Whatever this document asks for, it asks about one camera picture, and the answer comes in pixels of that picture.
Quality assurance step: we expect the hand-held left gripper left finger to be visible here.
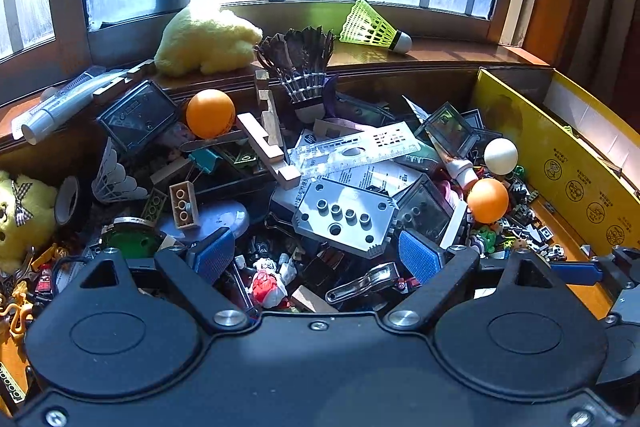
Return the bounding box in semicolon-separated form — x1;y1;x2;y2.
60;227;251;333

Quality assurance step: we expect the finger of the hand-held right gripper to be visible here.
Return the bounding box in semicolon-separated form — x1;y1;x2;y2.
550;247;640;290

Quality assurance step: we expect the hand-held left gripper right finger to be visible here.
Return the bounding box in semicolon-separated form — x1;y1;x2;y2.
382;229;571;333

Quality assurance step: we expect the yellow cardboard box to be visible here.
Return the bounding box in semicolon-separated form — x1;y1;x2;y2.
472;67;640;303

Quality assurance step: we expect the dark clear plastic case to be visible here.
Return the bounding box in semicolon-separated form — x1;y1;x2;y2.
395;179;453;248
96;79;181;152

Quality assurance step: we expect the wooden desktop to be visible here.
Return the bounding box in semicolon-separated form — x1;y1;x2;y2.
0;194;618;413

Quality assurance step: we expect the grey round lid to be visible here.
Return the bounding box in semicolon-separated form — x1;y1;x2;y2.
160;199;251;243

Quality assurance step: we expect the tan toy brick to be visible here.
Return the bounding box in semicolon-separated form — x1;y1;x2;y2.
169;182;201;228

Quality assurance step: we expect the red white toy figure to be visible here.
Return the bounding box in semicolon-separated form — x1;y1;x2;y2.
250;257;296;308

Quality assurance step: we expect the metal nail clipper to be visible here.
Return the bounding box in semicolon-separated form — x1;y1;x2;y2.
327;263;401;305

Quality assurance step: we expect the olive toy brick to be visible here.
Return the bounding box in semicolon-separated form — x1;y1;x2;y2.
142;188;168;223

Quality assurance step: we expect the pile of dark toy bricks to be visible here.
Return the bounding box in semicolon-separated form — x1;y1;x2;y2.
470;164;568;263

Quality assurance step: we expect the grey studded toy plate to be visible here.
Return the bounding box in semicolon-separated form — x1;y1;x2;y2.
292;179;398;260

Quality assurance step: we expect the white paper leaflet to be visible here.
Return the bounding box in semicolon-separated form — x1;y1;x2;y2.
300;157;426;208

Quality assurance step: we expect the green perforated plastic ball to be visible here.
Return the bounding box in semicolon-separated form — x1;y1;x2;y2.
102;218;161;263

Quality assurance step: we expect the orange ping pong ball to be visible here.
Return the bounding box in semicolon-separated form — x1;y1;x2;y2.
186;89;236;139
467;178;510;224

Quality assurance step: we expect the teal plastic toy piece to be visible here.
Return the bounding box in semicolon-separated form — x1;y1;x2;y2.
187;149;219;182

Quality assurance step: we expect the white pink toy pin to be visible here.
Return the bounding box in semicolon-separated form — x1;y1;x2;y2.
445;157;479;194

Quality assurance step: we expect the wooden block piece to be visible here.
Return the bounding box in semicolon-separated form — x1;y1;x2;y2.
237;69;302;190

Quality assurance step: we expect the clear stencil ruler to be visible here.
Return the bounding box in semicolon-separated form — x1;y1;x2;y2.
287;127;408;180

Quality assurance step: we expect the white feather shuttlecock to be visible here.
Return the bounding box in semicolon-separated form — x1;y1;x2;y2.
91;138;148;202

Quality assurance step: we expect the white ping pong ball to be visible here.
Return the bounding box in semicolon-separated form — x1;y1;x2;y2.
484;138;519;172

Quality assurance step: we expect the tape roll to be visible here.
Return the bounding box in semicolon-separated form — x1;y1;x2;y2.
54;176;91;228

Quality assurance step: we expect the yellow teddy plush with ribbon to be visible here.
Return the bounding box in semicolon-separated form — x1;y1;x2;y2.
0;171;58;275

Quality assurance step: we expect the wooden windowsill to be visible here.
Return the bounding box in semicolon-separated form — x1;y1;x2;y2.
0;42;551;148

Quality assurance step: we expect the black feather shuttlecock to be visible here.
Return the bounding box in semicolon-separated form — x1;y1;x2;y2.
254;26;336;122

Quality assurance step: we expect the white marker pen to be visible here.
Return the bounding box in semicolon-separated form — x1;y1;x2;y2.
12;66;126;142

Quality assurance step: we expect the yellow plush toy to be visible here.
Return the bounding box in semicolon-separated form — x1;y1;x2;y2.
154;3;263;76

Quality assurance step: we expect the yellow-green plastic shuttlecock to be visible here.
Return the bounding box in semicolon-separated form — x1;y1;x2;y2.
340;0;412;55

